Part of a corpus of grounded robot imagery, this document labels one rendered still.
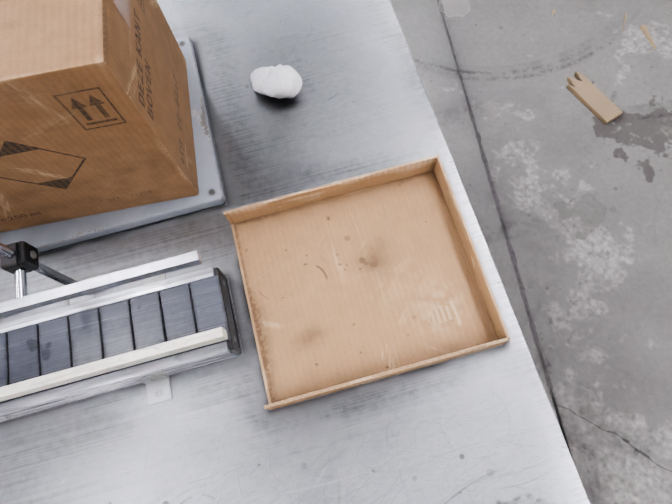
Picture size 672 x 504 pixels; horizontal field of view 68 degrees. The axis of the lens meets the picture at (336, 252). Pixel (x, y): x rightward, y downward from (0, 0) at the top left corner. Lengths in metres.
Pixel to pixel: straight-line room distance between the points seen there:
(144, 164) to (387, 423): 0.43
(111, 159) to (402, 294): 0.39
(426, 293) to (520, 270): 0.97
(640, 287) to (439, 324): 1.14
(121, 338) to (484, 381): 0.45
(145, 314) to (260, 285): 0.15
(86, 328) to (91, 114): 0.26
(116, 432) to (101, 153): 0.34
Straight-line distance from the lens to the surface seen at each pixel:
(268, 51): 0.86
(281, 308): 0.66
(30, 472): 0.76
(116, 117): 0.57
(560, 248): 1.67
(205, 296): 0.63
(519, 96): 1.90
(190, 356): 0.63
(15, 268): 0.65
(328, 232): 0.68
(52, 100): 0.56
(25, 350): 0.72
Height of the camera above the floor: 1.46
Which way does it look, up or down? 70 degrees down
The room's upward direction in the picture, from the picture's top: 9 degrees counter-clockwise
